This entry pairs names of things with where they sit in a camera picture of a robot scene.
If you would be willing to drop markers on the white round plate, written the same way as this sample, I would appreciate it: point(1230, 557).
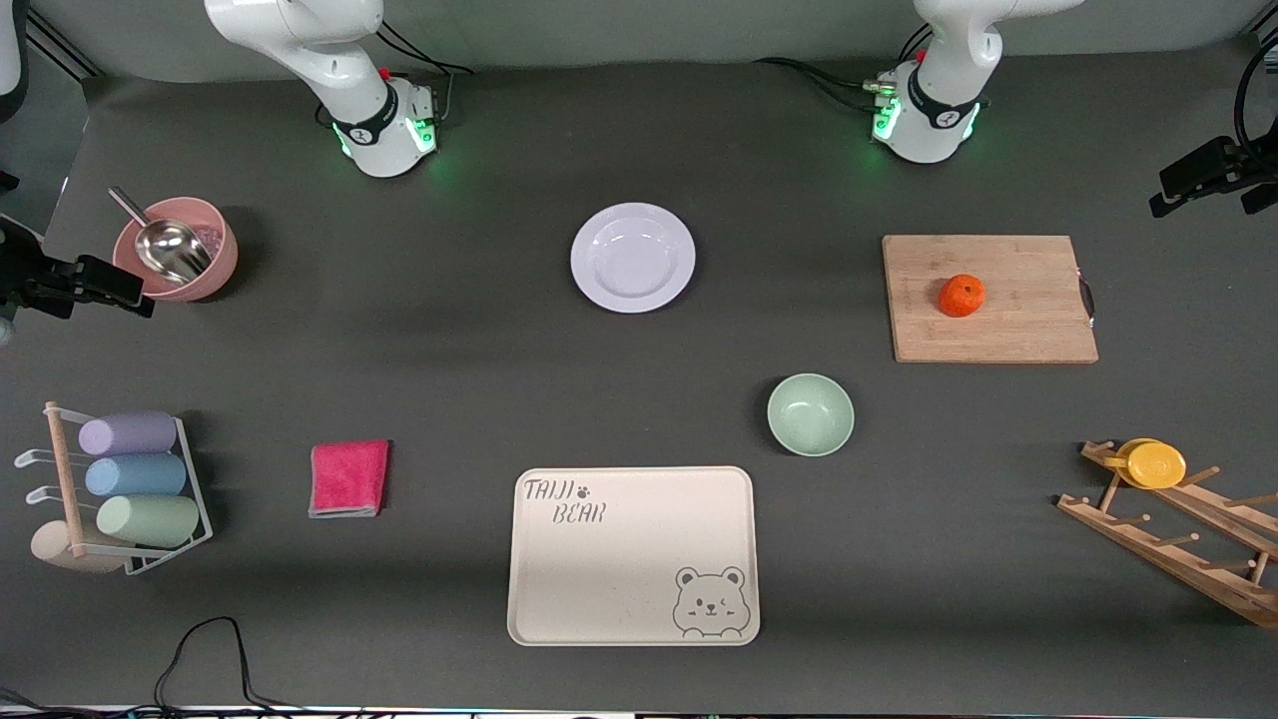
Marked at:
point(633, 258)

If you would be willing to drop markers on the orange fruit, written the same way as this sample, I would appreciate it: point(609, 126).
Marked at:
point(961, 296)

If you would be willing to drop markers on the light green bowl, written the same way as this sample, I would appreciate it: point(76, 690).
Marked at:
point(810, 414)

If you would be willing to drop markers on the pink folded cloth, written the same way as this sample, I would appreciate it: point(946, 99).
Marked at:
point(348, 478)

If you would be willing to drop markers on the wooden cutting board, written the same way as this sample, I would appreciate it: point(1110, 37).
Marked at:
point(1018, 320)

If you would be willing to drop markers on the pink bowl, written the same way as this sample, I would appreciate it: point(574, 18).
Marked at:
point(222, 255)

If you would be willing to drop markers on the metal scoop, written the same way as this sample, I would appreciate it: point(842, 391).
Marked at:
point(168, 250)

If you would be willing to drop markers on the pale green cup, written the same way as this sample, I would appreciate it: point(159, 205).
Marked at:
point(150, 520)

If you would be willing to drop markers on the blue cup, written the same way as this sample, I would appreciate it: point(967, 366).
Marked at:
point(136, 475)

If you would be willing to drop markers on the purple cup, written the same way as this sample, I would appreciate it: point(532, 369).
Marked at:
point(128, 433)

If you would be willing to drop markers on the yellow mug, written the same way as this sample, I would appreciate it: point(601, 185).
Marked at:
point(1156, 465)

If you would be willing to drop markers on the wooden peg mug rack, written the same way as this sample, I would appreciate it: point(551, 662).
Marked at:
point(1168, 554)

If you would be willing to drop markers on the beige cup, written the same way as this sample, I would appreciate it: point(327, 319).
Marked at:
point(52, 547)

